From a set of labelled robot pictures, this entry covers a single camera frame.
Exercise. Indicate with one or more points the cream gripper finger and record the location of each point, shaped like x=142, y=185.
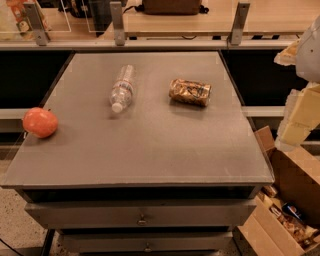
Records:
x=301, y=116
x=287, y=56

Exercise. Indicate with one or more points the crushed orange soda can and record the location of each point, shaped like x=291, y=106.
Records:
x=190, y=92

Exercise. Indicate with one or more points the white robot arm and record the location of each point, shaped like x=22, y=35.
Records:
x=308, y=54

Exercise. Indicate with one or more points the blue pepsi can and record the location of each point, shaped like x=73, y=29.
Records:
x=290, y=209

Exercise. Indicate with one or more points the red apple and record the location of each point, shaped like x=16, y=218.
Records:
x=40, y=122

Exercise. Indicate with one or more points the snack packets in box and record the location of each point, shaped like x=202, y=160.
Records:
x=305, y=235

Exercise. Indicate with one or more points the open cardboard box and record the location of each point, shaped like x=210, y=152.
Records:
x=297, y=180

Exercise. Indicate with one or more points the upper drawer with knob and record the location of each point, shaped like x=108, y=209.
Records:
x=141, y=213

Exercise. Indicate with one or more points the drawer with knob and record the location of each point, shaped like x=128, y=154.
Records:
x=145, y=242
x=141, y=213

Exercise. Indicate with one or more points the grey cabinet with drawers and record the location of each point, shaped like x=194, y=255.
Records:
x=156, y=149

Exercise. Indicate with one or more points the lower drawer with knob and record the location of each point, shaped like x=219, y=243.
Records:
x=145, y=242

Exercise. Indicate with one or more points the clear plastic water bottle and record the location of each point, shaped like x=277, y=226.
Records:
x=122, y=91

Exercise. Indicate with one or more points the colourful snack bag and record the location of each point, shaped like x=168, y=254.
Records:
x=22, y=22

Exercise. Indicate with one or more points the middle metal bracket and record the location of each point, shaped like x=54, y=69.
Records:
x=118, y=25

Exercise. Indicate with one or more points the left metal bracket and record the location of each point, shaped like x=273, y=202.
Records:
x=33, y=14

